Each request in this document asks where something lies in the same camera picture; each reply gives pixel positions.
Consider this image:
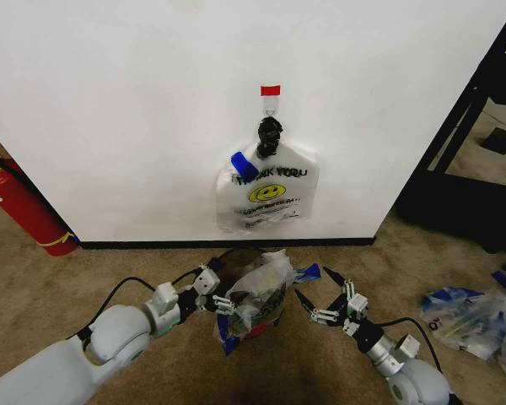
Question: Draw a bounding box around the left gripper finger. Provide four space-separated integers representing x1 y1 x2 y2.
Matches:
195 255 225 276
212 294 248 316

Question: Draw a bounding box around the clear plastic bag pile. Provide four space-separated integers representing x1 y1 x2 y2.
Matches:
419 286 506 383

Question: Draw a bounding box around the black power adapter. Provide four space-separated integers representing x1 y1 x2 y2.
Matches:
480 127 506 158

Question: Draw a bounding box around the black metal shelf frame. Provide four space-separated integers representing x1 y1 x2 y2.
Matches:
394 0 506 254

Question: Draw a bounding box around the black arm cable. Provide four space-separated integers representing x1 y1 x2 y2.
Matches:
78 276 159 351
379 316 444 375

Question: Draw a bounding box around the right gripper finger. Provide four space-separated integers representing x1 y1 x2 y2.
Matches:
322 265 358 307
293 288 342 326

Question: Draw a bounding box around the blue tape strip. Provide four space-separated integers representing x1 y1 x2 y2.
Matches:
229 150 257 178

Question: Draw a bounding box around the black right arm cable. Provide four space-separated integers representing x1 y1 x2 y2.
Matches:
379 316 444 375

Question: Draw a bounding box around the clear bag of rubbish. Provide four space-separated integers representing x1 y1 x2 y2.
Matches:
213 248 299 359

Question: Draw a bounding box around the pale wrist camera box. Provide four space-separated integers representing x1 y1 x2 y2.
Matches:
193 269 219 294
347 292 369 316

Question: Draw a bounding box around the red fire extinguisher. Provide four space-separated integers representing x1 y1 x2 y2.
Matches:
0 148 80 257

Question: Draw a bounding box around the black baseboard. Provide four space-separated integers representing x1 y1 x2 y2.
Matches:
78 238 376 251

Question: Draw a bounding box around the blue plastic wrapper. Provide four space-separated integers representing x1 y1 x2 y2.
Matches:
293 263 324 286

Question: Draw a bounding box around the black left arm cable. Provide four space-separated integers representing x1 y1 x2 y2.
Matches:
78 276 159 351

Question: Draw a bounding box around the white smiley garbage bag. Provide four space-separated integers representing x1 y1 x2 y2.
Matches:
213 138 321 234

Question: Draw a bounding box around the black tape wad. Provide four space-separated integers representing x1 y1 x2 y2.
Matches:
255 117 284 159

